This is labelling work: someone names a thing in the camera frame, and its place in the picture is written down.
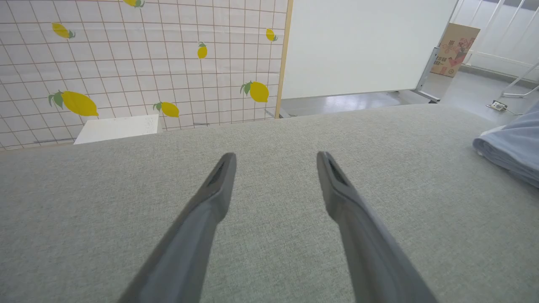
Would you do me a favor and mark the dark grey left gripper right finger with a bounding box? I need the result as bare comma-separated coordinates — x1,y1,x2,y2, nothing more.
316,151,437,303

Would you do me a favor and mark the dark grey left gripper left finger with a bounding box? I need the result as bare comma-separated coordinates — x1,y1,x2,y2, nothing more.
119,152,237,303

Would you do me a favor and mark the light blue garment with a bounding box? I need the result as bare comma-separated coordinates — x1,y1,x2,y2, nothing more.
472,103,539,188

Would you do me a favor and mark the white box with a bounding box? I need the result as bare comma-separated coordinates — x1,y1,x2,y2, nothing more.
74,114,163,145

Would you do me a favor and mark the grey metal panel stand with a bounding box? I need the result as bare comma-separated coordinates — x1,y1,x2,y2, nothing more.
414,47,442,104

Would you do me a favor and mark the lemon print partition panel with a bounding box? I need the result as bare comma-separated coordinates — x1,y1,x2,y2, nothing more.
0,0,294,151

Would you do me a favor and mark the white partition board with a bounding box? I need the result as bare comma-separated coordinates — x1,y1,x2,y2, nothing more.
280,0,459,101

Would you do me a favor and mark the printed cardboard box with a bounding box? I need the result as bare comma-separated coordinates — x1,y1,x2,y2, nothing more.
430,23,481,78

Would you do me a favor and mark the white metal railing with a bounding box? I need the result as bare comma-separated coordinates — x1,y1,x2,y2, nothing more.
451,0,539,98

